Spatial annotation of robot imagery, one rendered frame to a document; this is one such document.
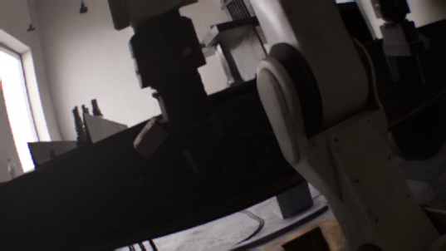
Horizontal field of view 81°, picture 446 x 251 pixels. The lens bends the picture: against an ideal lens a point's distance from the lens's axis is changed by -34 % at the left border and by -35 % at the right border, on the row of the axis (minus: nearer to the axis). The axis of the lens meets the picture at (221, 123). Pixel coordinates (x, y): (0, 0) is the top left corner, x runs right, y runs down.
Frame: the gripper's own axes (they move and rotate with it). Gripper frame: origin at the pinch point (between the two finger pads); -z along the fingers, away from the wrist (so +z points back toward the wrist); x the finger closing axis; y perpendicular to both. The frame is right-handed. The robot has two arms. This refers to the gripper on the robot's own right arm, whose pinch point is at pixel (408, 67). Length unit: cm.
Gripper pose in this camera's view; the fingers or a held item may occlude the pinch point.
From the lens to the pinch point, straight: 69.6
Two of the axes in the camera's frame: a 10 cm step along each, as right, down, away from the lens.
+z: -3.2, -9.3, -2.1
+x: -2.6, -1.2, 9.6
